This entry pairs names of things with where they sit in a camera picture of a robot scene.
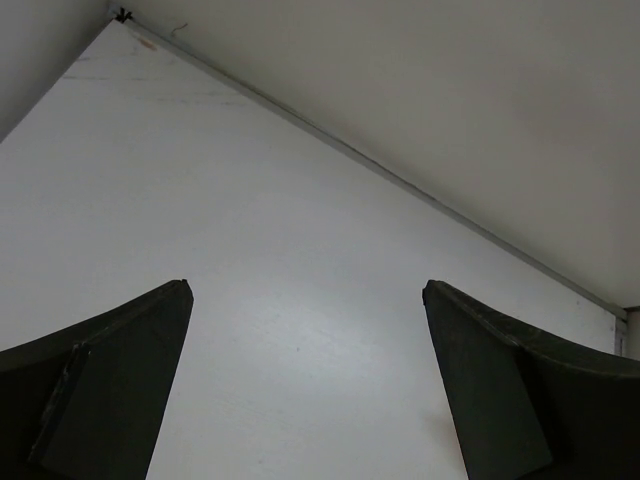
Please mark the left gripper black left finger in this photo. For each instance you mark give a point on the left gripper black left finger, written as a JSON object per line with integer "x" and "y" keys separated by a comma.
{"x": 88, "y": 401}

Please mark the aluminium side rail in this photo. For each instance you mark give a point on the aluminium side rail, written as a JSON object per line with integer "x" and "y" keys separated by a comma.
{"x": 620, "y": 336}

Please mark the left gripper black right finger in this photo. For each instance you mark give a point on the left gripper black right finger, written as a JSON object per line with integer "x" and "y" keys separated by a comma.
{"x": 527, "y": 404}

